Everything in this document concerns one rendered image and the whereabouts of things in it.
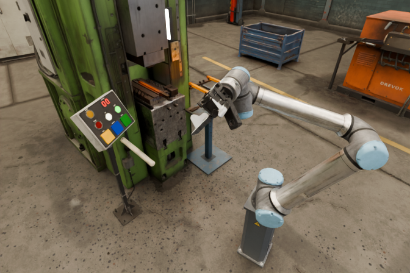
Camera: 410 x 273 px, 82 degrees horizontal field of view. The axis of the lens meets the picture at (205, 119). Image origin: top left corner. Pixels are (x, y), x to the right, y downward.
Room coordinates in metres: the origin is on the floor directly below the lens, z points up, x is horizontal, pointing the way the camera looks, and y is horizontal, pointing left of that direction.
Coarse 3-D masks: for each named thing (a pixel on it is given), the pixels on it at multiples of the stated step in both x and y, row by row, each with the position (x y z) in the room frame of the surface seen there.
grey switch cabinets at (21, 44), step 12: (0, 0) 5.46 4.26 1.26; (12, 0) 5.59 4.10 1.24; (0, 12) 5.40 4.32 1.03; (12, 12) 5.54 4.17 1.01; (0, 24) 5.36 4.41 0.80; (12, 24) 5.48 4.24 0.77; (24, 24) 5.62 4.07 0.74; (0, 36) 5.30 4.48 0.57; (12, 36) 5.43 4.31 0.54; (24, 36) 5.55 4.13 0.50; (0, 48) 5.25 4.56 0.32; (12, 48) 5.37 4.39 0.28; (24, 48) 5.50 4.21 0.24; (0, 60) 5.23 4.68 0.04
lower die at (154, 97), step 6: (132, 84) 2.02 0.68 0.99; (138, 84) 2.02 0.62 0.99; (150, 84) 2.02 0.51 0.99; (144, 90) 1.90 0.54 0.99; (150, 90) 1.89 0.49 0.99; (162, 90) 1.89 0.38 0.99; (150, 96) 1.80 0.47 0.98; (156, 96) 1.79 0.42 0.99; (150, 102) 1.74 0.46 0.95; (156, 102) 1.78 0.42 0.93
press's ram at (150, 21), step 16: (128, 0) 1.70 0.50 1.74; (144, 0) 1.79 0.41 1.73; (160, 0) 1.89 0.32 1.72; (128, 16) 1.72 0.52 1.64; (144, 16) 1.78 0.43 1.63; (160, 16) 1.88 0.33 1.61; (128, 32) 1.74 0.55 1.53; (144, 32) 1.77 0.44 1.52; (160, 32) 1.87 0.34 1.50; (128, 48) 1.77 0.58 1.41; (144, 48) 1.75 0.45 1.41; (160, 48) 1.86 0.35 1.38
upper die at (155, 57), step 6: (126, 54) 1.90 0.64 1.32; (144, 54) 1.76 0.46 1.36; (150, 54) 1.79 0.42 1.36; (156, 54) 1.83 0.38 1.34; (162, 54) 1.87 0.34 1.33; (132, 60) 1.85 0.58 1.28; (138, 60) 1.78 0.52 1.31; (144, 60) 1.74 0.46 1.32; (150, 60) 1.78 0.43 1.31; (156, 60) 1.82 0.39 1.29; (162, 60) 1.86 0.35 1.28; (144, 66) 1.74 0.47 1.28
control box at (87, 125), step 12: (108, 96) 1.43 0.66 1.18; (84, 108) 1.24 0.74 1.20; (96, 108) 1.30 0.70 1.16; (108, 108) 1.36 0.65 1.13; (120, 108) 1.43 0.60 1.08; (72, 120) 1.20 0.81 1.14; (84, 120) 1.18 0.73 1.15; (96, 120) 1.24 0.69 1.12; (108, 120) 1.30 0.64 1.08; (132, 120) 1.44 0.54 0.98; (84, 132) 1.18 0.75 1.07; (96, 132) 1.18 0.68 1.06; (96, 144) 1.15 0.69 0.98; (108, 144) 1.17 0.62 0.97
